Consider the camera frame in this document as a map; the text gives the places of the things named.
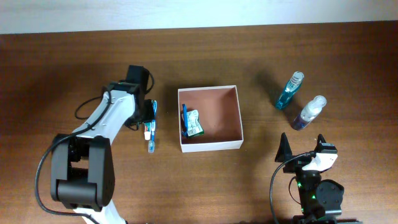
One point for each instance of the blue liquid bottle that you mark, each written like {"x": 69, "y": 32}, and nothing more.
{"x": 290, "y": 89}

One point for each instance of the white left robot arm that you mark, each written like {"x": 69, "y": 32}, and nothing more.
{"x": 82, "y": 170}

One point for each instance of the clear spray bottle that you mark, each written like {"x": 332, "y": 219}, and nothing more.
{"x": 311, "y": 110}

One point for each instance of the green white sachet packet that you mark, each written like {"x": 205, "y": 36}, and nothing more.
{"x": 194, "y": 126}

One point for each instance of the white cardboard box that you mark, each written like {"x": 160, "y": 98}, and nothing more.
{"x": 219, "y": 115}

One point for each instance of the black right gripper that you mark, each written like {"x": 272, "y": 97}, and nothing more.
{"x": 285, "y": 151}

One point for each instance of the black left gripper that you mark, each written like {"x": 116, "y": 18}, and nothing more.
{"x": 148, "y": 116}

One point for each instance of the blue toothbrush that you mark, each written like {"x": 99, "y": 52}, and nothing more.
{"x": 151, "y": 148}

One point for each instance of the green toothpaste tube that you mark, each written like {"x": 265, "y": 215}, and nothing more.
{"x": 147, "y": 131}

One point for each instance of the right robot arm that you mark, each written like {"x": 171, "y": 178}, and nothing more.
{"x": 320, "y": 199}

